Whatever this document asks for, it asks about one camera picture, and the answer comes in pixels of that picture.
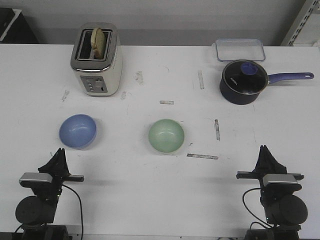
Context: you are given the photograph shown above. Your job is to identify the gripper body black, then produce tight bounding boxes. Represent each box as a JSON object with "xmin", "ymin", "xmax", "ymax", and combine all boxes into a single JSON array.
[
  {"xmin": 236, "ymin": 171, "xmax": 305, "ymax": 181},
  {"xmin": 51, "ymin": 173, "xmax": 84, "ymax": 198}
]

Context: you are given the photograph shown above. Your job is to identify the blue plastic bowl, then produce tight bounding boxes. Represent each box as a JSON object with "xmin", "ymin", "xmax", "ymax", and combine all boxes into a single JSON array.
[{"xmin": 58, "ymin": 114, "xmax": 98, "ymax": 149}]

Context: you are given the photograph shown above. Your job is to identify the black box in corner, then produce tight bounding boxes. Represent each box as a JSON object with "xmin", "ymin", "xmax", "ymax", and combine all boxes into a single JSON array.
[{"xmin": 0, "ymin": 7, "xmax": 39, "ymax": 44}]

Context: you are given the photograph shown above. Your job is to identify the dark blue saucepan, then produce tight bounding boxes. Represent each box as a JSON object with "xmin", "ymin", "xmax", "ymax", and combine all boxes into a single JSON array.
[{"xmin": 219, "ymin": 72, "xmax": 314, "ymax": 105}]

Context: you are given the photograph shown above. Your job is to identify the bread slice in toaster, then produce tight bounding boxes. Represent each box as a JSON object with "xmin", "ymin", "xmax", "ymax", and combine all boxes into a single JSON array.
[{"xmin": 90, "ymin": 28, "xmax": 106, "ymax": 60}]

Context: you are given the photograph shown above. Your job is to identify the clear plastic food container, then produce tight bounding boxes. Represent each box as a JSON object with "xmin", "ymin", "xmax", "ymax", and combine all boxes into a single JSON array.
[{"xmin": 212, "ymin": 38, "xmax": 266, "ymax": 62}]

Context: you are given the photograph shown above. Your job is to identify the black cable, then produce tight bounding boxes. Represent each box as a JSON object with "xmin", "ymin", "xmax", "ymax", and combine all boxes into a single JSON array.
[
  {"xmin": 242, "ymin": 187, "xmax": 272, "ymax": 228},
  {"xmin": 61, "ymin": 184, "xmax": 84, "ymax": 238}
]

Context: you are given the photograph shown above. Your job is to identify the right black cable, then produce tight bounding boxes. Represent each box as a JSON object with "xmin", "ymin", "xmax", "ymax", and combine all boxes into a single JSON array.
[{"xmin": 242, "ymin": 187, "xmax": 272, "ymax": 228}]

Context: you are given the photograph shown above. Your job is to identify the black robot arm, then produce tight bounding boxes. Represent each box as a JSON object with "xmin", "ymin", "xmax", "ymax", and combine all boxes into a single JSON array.
[
  {"xmin": 236, "ymin": 145, "xmax": 308, "ymax": 240},
  {"xmin": 12, "ymin": 148, "xmax": 84, "ymax": 240}
]

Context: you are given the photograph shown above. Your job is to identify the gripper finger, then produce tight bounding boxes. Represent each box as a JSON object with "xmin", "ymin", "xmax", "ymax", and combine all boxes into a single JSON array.
[
  {"xmin": 38, "ymin": 148, "xmax": 62, "ymax": 175},
  {"xmin": 59, "ymin": 148, "xmax": 71, "ymax": 176},
  {"xmin": 253, "ymin": 145, "xmax": 264, "ymax": 173},
  {"xmin": 263, "ymin": 145, "xmax": 288, "ymax": 174}
]

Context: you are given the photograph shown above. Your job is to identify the cream two-slot toaster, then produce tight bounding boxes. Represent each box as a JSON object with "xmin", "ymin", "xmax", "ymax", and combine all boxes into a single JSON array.
[{"xmin": 70, "ymin": 22, "xmax": 123, "ymax": 97}]

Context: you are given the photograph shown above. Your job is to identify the glass pot lid blue knob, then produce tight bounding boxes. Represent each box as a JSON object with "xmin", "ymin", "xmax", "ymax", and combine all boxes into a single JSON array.
[{"xmin": 222, "ymin": 59, "xmax": 268, "ymax": 95}]

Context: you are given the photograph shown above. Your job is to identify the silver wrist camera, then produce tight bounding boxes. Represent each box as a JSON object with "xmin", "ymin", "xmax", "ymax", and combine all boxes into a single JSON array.
[
  {"xmin": 262, "ymin": 173, "xmax": 302, "ymax": 193},
  {"xmin": 19, "ymin": 172, "xmax": 53, "ymax": 189}
]

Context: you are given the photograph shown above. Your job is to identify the green plastic bowl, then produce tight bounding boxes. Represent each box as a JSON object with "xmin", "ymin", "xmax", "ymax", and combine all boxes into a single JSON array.
[{"xmin": 148, "ymin": 119, "xmax": 185, "ymax": 154}]

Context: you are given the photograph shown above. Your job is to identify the white metal shelving rack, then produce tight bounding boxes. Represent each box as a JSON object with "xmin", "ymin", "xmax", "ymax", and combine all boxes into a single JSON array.
[{"xmin": 280, "ymin": 0, "xmax": 320, "ymax": 47}]

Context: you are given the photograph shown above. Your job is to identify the left black cable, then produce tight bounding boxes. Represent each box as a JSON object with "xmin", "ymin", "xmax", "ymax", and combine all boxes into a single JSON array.
[{"xmin": 61, "ymin": 184, "xmax": 84, "ymax": 238}]

